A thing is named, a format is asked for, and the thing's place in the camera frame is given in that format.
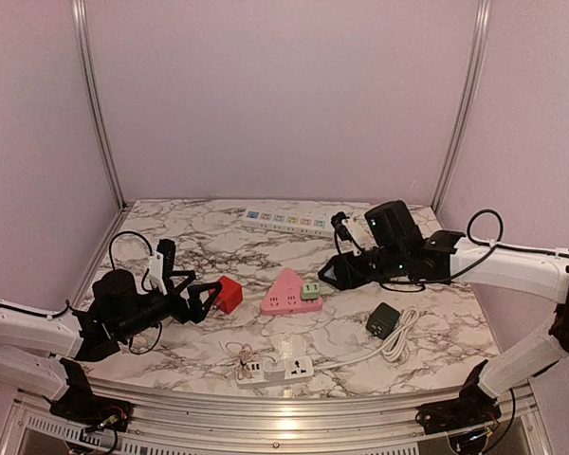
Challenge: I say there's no green plug adapter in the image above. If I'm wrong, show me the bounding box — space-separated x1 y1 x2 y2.
301 282 321 301

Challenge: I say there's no right aluminium frame post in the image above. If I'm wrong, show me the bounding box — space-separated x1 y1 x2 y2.
431 0 492 214

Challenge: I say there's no aluminium frame post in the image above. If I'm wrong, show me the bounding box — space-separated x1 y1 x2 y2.
431 0 492 214
72 0 126 211

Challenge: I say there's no left aluminium frame post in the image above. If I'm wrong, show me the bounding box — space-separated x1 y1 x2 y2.
72 0 126 211

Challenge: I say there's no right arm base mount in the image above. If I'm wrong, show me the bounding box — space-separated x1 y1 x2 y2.
415 398 502 454

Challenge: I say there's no long white colourful power strip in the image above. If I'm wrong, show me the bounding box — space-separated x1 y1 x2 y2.
242 208 334 238

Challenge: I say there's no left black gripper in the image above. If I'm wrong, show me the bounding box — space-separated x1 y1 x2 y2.
117 271 223 341

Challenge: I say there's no white charger plug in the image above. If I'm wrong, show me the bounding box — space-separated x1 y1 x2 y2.
263 359 286 374

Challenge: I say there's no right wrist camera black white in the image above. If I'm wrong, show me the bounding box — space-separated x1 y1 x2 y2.
331 211 373 256

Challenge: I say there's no dark green charger plug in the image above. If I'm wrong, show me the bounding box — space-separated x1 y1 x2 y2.
365 302 400 340

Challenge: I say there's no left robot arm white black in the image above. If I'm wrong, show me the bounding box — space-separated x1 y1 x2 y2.
0 269 222 422

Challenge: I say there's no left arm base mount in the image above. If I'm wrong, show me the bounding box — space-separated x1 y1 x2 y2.
49 395 133 454

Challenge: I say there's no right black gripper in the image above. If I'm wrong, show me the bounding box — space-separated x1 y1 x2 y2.
320 245 408 290

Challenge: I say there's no pink triangular power socket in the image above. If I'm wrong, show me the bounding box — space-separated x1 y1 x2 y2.
260 268 323 316

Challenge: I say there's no red cube socket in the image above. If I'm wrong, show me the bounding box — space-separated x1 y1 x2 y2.
212 276 243 315

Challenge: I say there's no aluminium front rail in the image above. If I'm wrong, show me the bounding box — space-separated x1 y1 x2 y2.
0 379 553 454

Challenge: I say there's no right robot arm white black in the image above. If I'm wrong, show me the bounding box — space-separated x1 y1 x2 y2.
318 200 569 425

